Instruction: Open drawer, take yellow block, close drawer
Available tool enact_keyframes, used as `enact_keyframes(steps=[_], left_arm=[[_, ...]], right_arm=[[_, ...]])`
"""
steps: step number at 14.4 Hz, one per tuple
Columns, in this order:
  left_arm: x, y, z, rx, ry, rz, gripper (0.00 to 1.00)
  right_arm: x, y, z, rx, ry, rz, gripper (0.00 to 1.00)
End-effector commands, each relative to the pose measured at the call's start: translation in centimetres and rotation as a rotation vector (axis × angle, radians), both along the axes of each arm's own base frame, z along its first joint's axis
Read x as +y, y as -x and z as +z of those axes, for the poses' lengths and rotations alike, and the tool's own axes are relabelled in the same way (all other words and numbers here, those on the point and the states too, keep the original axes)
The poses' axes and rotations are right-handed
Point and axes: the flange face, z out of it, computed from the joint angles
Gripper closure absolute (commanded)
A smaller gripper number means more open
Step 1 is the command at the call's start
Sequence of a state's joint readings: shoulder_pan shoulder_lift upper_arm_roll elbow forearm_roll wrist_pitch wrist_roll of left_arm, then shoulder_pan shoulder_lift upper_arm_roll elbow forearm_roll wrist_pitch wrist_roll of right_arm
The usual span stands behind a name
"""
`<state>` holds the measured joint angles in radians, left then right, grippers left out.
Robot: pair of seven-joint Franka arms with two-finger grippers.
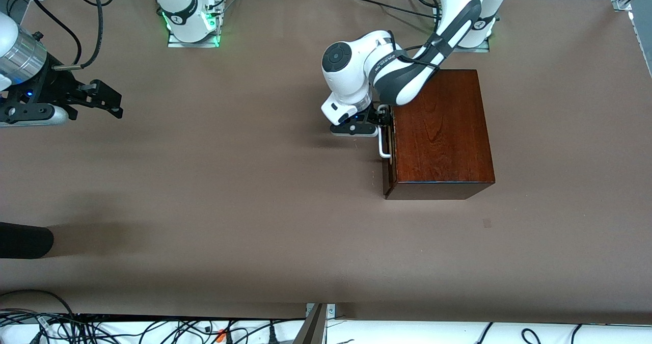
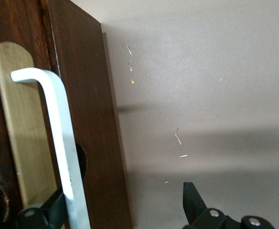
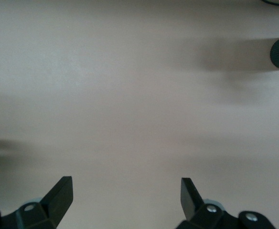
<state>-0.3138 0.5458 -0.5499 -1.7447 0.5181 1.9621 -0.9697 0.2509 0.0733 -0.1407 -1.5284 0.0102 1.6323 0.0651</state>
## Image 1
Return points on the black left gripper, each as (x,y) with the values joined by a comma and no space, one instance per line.
(376,114)

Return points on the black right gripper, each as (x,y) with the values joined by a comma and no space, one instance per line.
(55,85)

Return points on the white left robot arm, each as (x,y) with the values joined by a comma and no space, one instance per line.
(351,74)

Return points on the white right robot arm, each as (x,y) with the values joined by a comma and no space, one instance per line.
(178,7)

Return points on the dark wooden cabinet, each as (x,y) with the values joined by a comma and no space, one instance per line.
(438,140)

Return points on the black ribbed cylinder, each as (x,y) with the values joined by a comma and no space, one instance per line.
(25,239)

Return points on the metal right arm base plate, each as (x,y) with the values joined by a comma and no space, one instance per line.
(196,44)

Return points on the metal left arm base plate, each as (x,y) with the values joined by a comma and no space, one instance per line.
(476,49)

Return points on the aluminium frame post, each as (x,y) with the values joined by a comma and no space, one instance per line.
(313,328)

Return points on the metal corner bracket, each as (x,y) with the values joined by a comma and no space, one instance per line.
(621,3)

